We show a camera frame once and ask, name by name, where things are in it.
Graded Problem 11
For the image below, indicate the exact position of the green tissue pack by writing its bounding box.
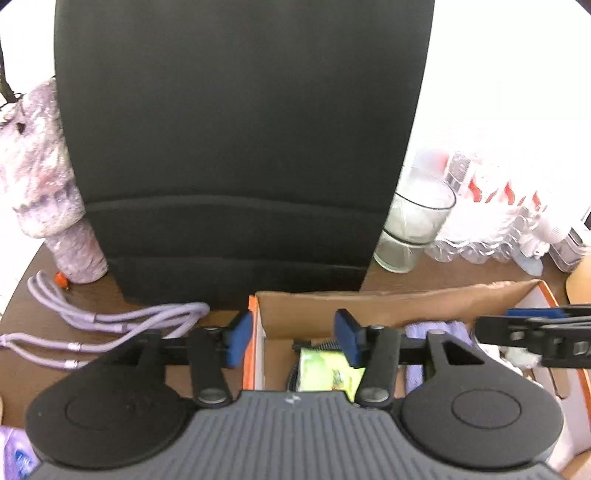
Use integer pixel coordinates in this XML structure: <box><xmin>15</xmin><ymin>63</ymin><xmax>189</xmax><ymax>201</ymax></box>
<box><xmin>295</xmin><ymin>349</ymin><xmax>365</xmax><ymax>401</ymax></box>

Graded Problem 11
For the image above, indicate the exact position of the water bottle left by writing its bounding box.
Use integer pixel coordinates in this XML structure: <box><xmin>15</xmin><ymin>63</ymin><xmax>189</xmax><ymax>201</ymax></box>
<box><xmin>427</xmin><ymin>153</ymin><xmax>477</xmax><ymax>263</ymax></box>

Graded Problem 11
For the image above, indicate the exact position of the purple charging cable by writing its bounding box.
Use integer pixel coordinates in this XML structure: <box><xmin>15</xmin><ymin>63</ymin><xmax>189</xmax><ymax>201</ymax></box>
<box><xmin>0</xmin><ymin>270</ymin><xmax>212</xmax><ymax>371</ymax></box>

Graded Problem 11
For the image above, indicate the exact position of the yellow thermos jug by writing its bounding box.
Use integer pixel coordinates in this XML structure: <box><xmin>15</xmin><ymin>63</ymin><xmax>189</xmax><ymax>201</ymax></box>
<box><xmin>565</xmin><ymin>255</ymin><xmax>591</xmax><ymax>304</ymax></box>

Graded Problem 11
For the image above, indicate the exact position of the water bottle middle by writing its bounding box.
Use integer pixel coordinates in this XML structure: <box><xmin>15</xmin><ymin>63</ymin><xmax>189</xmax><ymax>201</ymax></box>
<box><xmin>461</xmin><ymin>159</ymin><xmax>518</xmax><ymax>265</ymax></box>

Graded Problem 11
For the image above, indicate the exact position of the white astronaut speaker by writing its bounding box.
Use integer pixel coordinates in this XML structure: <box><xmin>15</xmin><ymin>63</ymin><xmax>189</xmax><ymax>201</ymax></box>
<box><xmin>514</xmin><ymin>217</ymin><xmax>571</xmax><ymax>277</ymax></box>

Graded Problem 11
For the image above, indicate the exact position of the purple knitted cloth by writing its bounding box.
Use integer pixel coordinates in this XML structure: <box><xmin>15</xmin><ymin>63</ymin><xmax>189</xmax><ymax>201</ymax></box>
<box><xmin>405</xmin><ymin>320</ymin><xmax>474</xmax><ymax>394</ymax></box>

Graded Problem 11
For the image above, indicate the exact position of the water bottle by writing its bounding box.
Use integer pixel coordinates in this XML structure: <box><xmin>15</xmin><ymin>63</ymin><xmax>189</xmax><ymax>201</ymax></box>
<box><xmin>427</xmin><ymin>153</ymin><xmax>477</xmax><ymax>263</ymax></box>
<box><xmin>461</xmin><ymin>159</ymin><xmax>518</xmax><ymax>265</ymax></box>
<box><xmin>506</xmin><ymin>178</ymin><xmax>570</xmax><ymax>259</ymax></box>

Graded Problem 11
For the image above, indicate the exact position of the clear drinking glass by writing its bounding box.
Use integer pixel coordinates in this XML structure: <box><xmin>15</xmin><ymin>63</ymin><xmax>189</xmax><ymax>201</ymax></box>
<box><xmin>374</xmin><ymin>166</ymin><xmax>457</xmax><ymax>274</ymax></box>

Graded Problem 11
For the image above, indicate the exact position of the purple flower vase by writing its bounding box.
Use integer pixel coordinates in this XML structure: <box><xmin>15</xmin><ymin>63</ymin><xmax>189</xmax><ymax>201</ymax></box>
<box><xmin>1</xmin><ymin>78</ymin><xmax>108</xmax><ymax>284</ymax></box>

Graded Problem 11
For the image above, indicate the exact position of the small floral tin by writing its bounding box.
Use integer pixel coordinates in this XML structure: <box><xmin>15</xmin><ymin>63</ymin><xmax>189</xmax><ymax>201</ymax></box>
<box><xmin>549</xmin><ymin>228</ymin><xmax>590</xmax><ymax>273</ymax></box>

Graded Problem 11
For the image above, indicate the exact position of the pale green plastic bag ball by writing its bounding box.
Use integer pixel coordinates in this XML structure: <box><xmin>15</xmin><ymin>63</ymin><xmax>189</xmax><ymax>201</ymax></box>
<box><xmin>478</xmin><ymin>343</ymin><xmax>541</xmax><ymax>370</ymax></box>

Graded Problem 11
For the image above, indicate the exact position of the black paper bag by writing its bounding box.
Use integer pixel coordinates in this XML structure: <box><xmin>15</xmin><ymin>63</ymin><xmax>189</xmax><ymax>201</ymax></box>
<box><xmin>54</xmin><ymin>0</ymin><xmax>434</xmax><ymax>309</ymax></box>

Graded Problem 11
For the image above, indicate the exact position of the water bottle right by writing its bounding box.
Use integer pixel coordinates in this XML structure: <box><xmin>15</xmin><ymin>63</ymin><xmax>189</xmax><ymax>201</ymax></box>
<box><xmin>506</xmin><ymin>178</ymin><xmax>570</xmax><ymax>259</ymax></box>

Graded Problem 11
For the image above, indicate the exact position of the purple tissue box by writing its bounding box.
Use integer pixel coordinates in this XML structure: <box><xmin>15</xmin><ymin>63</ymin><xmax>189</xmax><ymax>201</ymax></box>
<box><xmin>0</xmin><ymin>426</ymin><xmax>39</xmax><ymax>480</ymax></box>

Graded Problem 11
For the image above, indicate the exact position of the red cardboard box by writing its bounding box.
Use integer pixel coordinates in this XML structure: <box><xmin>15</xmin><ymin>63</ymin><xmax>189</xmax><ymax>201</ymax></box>
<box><xmin>241</xmin><ymin>278</ymin><xmax>591</xmax><ymax>462</ymax></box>

